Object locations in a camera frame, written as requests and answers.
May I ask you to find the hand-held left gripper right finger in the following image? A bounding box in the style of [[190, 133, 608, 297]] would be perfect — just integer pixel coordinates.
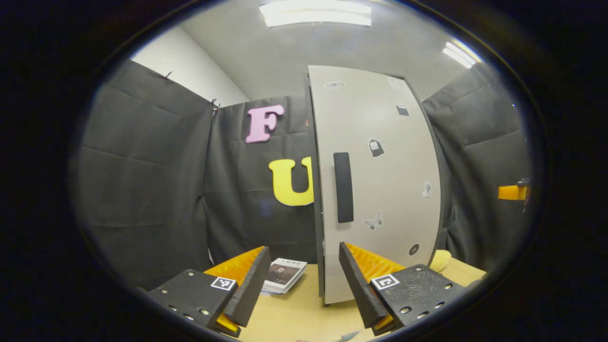
[[338, 241, 468, 337]]

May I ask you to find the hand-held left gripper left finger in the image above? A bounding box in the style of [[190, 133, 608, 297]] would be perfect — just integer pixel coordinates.
[[147, 246, 271, 339]]

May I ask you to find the black door handle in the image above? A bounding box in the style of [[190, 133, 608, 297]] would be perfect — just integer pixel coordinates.
[[333, 152, 355, 224]]

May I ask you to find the grey cabinet door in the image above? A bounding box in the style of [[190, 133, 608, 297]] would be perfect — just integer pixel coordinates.
[[308, 65, 442, 305]]

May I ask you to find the yellow plush cushion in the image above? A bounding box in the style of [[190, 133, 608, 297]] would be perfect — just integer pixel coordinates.
[[430, 249, 453, 274]]

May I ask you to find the small ceiling lamp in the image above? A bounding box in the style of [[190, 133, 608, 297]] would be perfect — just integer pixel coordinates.
[[442, 40, 483, 69]]

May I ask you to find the black backdrop cloth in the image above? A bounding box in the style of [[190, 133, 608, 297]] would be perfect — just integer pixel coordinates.
[[69, 59, 532, 290]]

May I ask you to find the large ceiling lamp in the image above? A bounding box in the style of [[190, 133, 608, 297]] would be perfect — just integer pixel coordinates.
[[259, 0, 372, 28]]

